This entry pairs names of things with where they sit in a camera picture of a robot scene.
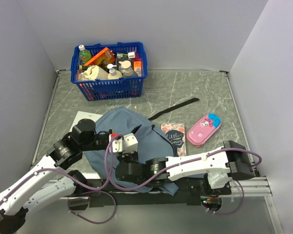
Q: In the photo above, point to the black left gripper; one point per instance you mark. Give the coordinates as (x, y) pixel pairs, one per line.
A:
(109, 132)

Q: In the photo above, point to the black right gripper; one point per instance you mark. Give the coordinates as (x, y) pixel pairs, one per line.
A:
(122, 158)

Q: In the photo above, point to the blue student backpack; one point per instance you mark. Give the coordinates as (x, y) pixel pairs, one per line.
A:
(152, 143)

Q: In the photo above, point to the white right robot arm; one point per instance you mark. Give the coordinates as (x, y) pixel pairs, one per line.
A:
(229, 162)

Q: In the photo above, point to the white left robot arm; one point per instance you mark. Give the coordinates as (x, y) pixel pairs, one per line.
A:
(48, 180)

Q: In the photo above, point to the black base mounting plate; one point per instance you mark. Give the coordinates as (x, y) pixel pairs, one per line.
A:
(191, 191)

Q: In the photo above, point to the blue plastic shopping basket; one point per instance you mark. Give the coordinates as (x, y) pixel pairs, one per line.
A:
(110, 89)

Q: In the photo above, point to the floral Little Women book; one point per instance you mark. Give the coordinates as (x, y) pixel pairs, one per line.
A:
(175, 132)

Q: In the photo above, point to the cream pump bottle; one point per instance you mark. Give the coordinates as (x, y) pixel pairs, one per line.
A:
(113, 72)

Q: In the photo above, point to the grey pump bottle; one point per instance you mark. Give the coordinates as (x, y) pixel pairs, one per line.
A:
(128, 70)

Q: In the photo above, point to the pink cartoon pencil case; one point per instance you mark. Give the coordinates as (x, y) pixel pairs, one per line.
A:
(200, 132)

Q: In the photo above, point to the orange snack box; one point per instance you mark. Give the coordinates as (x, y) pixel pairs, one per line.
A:
(103, 58)

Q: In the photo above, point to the pink orange bottle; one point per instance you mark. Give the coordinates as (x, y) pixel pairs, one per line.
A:
(137, 65)

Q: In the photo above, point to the black packaged item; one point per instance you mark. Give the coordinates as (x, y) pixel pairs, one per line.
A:
(121, 57)

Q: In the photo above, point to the green drink bottle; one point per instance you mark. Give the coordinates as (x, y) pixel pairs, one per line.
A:
(84, 54)

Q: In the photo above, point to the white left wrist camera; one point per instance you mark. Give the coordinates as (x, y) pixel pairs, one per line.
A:
(117, 144)

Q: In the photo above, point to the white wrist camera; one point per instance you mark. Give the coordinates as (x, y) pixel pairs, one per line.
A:
(130, 143)
(117, 144)

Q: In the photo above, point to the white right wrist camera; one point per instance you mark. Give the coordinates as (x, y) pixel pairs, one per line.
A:
(130, 143)

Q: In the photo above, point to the aluminium front rail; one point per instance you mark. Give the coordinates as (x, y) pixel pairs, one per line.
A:
(141, 191)

